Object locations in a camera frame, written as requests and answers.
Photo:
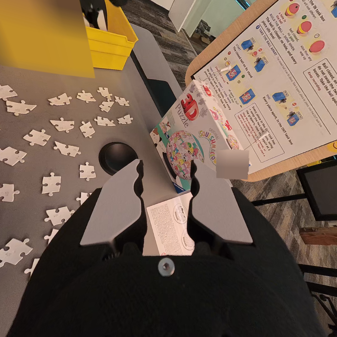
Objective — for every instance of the yellow plastic bin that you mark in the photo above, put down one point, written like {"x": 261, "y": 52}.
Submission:
{"x": 110, "y": 47}

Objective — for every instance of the wooden easel board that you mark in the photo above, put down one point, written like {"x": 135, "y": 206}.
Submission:
{"x": 221, "y": 37}

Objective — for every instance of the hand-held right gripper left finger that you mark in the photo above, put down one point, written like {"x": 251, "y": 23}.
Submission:
{"x": 113, "y": 210}

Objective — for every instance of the white printed leaflet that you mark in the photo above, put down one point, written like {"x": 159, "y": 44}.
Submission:
{"x": 171, "y": 221}

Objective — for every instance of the colourful puzzle box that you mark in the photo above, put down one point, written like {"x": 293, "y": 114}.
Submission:
{"x": 195, "y": 126}

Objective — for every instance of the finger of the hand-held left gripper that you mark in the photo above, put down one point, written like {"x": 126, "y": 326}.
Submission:
{"x": 102, "y": 18}
{"x": 88, "y": 19}

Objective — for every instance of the wooden bench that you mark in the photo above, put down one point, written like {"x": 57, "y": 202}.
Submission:
{"x": 318, "y": 236}

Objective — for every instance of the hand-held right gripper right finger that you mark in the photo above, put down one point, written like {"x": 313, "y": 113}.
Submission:
{"x": 221, "y": 210}

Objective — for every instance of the spread of white jigsaw pieces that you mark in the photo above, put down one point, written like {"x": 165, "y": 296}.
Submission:
{"x": 63, "y": 125}

